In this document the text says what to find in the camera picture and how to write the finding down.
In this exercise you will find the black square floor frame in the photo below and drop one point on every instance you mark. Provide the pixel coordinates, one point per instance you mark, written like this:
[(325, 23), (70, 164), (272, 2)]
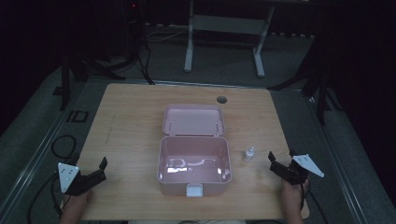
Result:
[(77, 116)]

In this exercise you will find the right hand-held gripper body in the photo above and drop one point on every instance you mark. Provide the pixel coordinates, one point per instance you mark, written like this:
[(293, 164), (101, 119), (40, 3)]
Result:
[(295, 172)]

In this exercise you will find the black metal stand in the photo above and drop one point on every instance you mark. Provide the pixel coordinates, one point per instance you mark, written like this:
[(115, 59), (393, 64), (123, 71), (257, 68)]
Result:
[(322, 93), (66, 81)]

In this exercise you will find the pink plastic box with lid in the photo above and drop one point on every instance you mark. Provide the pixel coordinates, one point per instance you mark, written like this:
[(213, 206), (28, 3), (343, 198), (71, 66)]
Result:
[(194, 165)]

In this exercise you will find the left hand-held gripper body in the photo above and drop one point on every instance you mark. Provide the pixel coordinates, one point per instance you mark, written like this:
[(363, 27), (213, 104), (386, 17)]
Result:
[(82, 183)]

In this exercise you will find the white metal desk frame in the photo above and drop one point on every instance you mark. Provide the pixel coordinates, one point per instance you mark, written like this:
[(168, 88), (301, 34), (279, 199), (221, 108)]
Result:
[(229, 25)]

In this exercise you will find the person's left hand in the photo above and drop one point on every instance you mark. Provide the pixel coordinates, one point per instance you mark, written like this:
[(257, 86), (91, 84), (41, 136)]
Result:
[(79, 200)]

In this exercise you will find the metal floor rail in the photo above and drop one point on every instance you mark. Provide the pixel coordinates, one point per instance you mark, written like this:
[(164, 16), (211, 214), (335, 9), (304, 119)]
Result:
[(37, 155), (339, 161)]

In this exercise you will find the person's right hand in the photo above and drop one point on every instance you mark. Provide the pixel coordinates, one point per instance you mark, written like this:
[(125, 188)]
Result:
[(292, 194)]

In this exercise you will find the small white bottle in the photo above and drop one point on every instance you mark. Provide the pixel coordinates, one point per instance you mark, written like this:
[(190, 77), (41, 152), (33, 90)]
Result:
[(248, 155)]

